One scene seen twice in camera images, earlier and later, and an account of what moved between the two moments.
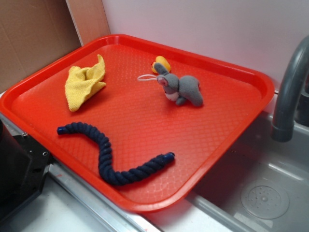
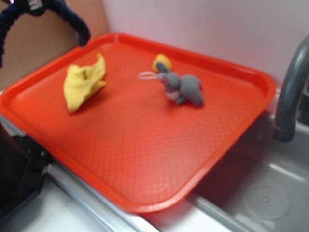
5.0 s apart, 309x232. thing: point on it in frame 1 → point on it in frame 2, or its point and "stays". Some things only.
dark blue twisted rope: (109, 175) → (56, 7)
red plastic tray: (143, 123) stays
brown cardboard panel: (34, 33) stays
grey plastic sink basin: (262, 186) stays
